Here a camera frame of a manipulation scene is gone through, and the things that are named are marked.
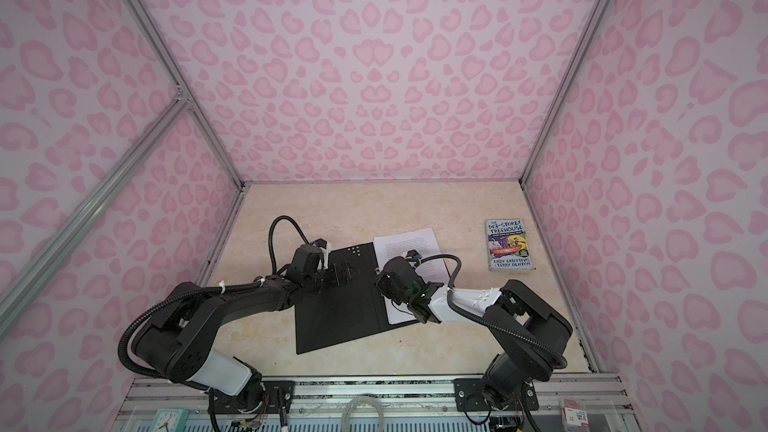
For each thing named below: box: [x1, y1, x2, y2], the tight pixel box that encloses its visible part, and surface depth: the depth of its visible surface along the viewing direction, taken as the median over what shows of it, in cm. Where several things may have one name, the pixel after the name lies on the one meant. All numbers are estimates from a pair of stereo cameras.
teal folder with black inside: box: [295, 242, 420, 355], surface depth 87 cm
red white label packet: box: [561, 398, 591, 432], surface depth 70 cm
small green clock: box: [149, 409, 189, 432], surface depth 70 cm
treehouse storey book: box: [485, 218, 533, 272], surface depth 100 cm
